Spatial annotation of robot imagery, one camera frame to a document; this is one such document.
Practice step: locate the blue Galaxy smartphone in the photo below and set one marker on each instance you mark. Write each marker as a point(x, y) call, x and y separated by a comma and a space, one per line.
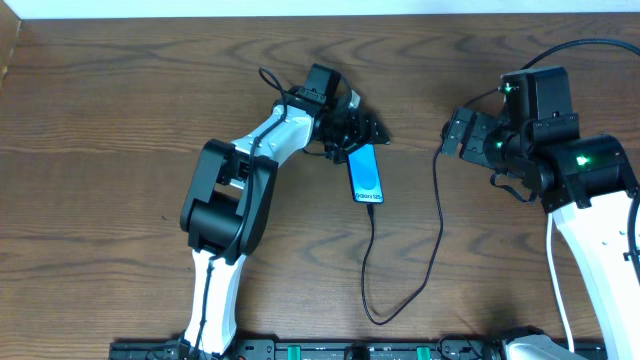
point(364, 176)

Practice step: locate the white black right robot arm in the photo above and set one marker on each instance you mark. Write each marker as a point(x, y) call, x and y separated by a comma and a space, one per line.
point(586, 184)

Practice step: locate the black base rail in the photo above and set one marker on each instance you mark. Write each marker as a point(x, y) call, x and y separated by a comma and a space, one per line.
point(267, 349)

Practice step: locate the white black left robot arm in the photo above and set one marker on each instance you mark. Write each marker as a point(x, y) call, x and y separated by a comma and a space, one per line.
point(227, 206)

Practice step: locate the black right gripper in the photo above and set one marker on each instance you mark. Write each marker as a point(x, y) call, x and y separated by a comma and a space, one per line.
point(470, 138)

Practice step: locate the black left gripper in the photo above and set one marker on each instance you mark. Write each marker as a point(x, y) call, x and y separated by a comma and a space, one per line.
point(361, 129)

